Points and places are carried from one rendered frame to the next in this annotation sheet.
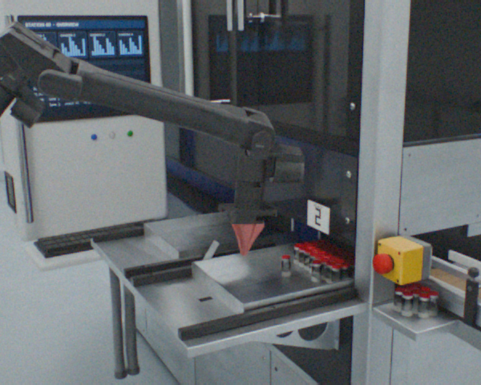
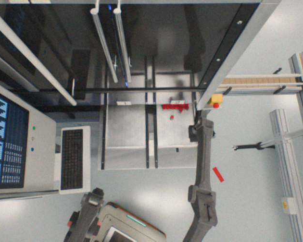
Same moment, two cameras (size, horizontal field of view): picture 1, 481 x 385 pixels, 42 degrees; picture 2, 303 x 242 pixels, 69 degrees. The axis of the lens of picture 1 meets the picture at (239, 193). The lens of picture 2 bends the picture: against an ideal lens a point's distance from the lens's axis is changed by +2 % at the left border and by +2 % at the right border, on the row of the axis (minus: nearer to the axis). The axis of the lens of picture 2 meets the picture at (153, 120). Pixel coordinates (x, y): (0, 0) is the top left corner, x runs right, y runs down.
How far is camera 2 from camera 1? 161 cm
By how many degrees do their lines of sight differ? 70
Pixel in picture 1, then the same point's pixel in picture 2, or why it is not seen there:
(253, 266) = (159, 124)
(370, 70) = (220, 76)
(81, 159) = (37, 159)
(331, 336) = not seen: hidden behind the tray
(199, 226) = (107, 124)
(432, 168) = not seen: hidden behind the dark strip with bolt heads
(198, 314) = (187, 156)
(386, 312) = (208, 107)
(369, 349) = not seen: hidden behind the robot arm
